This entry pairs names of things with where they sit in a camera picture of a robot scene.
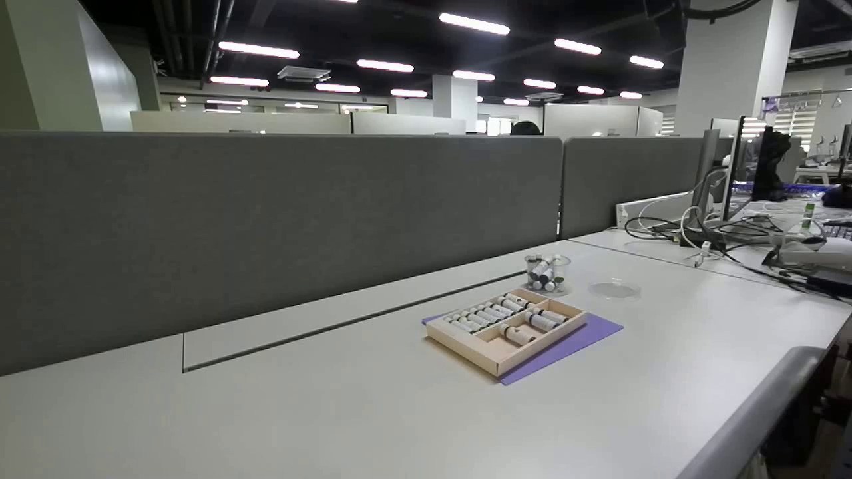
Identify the computer monitor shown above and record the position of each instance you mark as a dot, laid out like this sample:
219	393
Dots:
732	168

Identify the grey desk partition panel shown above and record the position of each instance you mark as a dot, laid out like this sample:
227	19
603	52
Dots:
120	237

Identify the row of white vials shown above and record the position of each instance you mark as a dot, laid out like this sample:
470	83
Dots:
489	313

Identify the wooden compartment tray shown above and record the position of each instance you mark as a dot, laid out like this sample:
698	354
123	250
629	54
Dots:
505	330

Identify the purple mat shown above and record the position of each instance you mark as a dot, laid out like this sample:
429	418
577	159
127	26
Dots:
567	344

